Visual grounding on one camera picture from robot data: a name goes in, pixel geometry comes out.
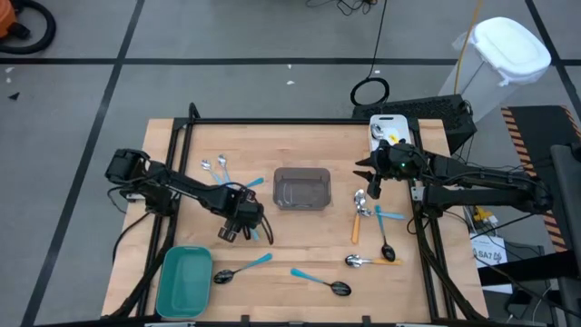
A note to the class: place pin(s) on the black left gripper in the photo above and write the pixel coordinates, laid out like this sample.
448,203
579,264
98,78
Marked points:
247,211

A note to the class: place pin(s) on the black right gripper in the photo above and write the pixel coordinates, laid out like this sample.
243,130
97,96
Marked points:
395,163

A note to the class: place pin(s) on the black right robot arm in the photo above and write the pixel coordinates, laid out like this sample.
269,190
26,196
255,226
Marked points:
490,195

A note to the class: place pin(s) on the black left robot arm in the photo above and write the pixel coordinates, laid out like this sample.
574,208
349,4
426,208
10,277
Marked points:
190,186

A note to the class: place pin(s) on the white plastic bin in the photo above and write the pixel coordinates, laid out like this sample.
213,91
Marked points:
401,125

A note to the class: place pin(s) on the silver mounting plate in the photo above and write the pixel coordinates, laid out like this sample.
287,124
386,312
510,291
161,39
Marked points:
132,196
417,193

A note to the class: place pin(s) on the grey translucent plastic bin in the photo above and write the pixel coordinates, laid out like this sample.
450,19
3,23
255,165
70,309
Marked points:
302,188

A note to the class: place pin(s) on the teal plastic bin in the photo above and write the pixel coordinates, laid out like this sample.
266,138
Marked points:
184,281

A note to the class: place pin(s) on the power strip yellow plugs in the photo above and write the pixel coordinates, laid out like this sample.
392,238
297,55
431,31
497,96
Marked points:
483,215

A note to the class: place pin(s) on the white paper label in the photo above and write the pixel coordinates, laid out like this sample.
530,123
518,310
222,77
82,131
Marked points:
488,254

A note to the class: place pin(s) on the black mat striped edge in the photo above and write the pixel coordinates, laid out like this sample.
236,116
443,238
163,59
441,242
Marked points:
535,131

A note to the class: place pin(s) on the black metal beam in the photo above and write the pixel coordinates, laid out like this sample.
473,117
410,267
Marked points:
522,270

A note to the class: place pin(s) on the white lidded trash bin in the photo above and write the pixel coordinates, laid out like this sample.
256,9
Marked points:
508,47

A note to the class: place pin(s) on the dark grey stand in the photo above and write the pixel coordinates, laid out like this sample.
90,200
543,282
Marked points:
569,191

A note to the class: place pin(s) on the black scrap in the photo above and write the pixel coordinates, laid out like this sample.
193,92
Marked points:
13,95

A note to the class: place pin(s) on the orange vacuum cleaner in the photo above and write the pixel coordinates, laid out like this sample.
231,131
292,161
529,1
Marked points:
4,20

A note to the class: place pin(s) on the black metal table frame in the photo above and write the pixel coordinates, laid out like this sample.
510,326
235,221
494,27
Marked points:
295,121

